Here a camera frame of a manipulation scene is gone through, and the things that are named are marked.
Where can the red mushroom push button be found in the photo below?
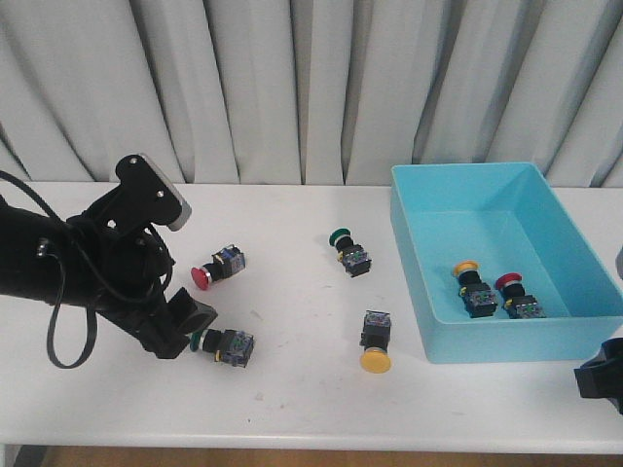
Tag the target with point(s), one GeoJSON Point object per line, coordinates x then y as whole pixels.
{"type": "Point", "coordinates": [516, 301]}

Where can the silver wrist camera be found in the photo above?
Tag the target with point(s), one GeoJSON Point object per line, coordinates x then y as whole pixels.
{"type": "Point", "coordinates": [146, 196]}
{"type": "Point", "coordinates": [619, 263]}

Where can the green push button left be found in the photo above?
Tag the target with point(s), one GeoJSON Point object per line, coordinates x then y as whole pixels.
{"type": "Point", "coordinates": [231, 347]}

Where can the red push button switch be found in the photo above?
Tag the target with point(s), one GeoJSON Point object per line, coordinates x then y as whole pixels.
{"type": "Point", "coordinates": [226, 262]}

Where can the yellow push button switch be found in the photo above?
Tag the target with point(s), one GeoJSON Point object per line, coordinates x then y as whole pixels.
{"type": "Point", "coordinates": [374, 339]}

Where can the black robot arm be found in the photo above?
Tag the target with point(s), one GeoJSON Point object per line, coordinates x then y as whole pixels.
{"type": "Point", "coordinates": [33, 264]}

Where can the light blue plastic box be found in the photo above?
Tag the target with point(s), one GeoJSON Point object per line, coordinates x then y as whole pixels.
{"type": "Point", "coordinates": [505, 217]}

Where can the grey pleated curtain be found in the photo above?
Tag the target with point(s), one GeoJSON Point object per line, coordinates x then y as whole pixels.
{"type": "Point", "coordinates": [311, 92]}

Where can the yellow mushroom push button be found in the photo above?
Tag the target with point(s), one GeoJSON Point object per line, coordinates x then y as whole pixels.
{"type": "Point", "coordinates": [478, 297]}

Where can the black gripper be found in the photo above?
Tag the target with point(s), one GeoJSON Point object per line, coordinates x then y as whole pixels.
{"type": "Point", "coordinates": [601, 377]}
{"type": "Point", "coordinates": [122, 277]}

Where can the green push button switch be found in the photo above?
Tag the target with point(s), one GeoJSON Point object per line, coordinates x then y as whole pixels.
{"type": "Point", "coordinates": [352, 256]}

